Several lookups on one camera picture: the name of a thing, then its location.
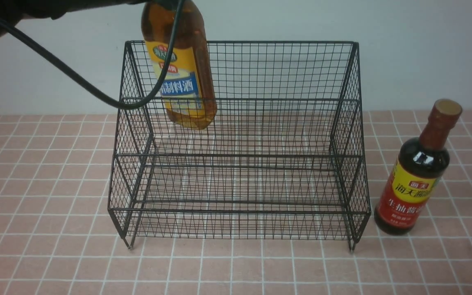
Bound dark soy sauce bottle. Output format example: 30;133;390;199
374;98;463;236

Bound black cable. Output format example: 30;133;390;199
0;0;186;110

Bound amber cooking wine bottle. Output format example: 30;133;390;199
141;0;218;129

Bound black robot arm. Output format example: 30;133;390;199
0;0;143;37

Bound black wire mesh rack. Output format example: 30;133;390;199
107;41;371;251

